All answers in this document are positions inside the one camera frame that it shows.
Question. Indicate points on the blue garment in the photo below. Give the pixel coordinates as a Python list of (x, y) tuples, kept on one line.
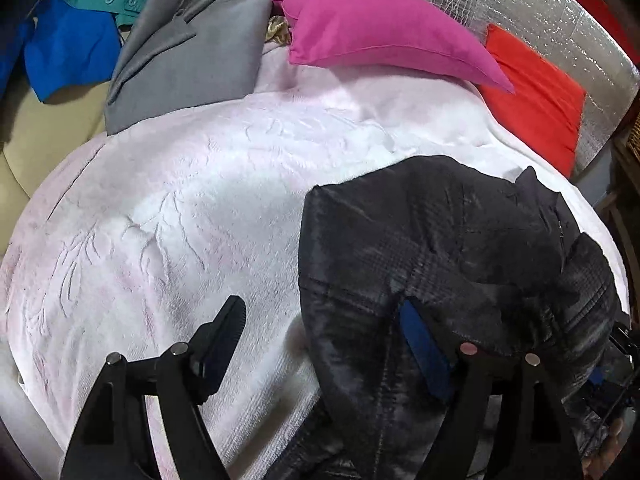
[(65, 50)]

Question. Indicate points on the beige sofa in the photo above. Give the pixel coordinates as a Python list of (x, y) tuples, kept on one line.
[(40, 135)]

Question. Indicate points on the wooden furniture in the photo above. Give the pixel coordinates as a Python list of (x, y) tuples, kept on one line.
[(625, 175)]

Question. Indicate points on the white pink embossed blanket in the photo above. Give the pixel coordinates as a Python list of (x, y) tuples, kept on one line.
[(200, 200)]

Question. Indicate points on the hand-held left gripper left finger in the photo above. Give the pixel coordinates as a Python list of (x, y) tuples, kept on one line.
[(223, 355)]

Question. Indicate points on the grey garment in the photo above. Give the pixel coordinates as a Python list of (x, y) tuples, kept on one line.
[(190, 55)]

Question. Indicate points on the magenta pillow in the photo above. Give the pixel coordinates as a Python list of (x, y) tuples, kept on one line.
[(380, 25)]

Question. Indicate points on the gold patterned cloth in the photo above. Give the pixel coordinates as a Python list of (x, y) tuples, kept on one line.
[(279, 32)]

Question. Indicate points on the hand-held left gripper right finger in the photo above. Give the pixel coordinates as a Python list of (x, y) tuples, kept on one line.
[(425, 350)]

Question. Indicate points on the silver foil insulation sheet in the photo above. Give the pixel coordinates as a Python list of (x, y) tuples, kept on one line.
[(550, 15)]

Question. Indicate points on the person's right hand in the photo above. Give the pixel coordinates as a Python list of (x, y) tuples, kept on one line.
[(607, 447)]

